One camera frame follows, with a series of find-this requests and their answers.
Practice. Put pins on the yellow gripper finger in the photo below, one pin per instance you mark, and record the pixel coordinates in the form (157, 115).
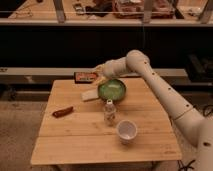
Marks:
(101, 78)

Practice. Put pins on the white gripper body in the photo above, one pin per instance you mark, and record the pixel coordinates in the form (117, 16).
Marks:
(109, 69)

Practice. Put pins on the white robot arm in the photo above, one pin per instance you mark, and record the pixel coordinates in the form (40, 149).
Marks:
(197, 129)

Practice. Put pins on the white sponge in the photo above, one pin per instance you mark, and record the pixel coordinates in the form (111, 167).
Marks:
(90, 95)

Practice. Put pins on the green round plate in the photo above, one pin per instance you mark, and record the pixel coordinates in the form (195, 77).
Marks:
(112, 89)

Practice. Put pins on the small clear bottle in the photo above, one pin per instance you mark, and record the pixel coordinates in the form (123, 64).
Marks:
(109, 112)

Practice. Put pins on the brown sausage toy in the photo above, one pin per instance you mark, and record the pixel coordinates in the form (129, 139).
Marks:
(62, 112)

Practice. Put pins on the white paper cup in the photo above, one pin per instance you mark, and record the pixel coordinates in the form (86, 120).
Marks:
(126, 131)

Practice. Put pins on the red tray on shelf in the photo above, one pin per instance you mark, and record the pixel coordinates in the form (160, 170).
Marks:
(135, 9)

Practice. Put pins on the wooden folding table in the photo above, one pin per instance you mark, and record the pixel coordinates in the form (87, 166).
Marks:
(82, 137)

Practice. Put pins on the black device on shelf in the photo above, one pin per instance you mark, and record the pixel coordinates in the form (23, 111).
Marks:
(79, 9)

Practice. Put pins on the metal shelf rack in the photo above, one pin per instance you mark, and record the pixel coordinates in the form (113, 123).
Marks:
(57, 41)

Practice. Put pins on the eyeglasses on shelf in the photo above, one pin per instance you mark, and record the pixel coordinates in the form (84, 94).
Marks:
(23, 13)

